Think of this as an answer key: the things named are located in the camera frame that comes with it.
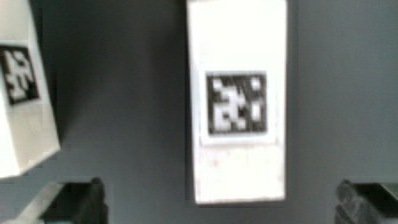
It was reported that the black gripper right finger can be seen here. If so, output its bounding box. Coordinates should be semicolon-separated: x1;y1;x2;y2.
334;180;398;224

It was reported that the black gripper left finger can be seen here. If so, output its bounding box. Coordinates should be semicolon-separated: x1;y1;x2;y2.
16;178;110;224

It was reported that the white table leg with tag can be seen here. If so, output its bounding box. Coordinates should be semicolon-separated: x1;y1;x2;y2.
187;0;288;205

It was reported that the white table leg lying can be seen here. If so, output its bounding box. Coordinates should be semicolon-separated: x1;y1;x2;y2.
0;0;60;179

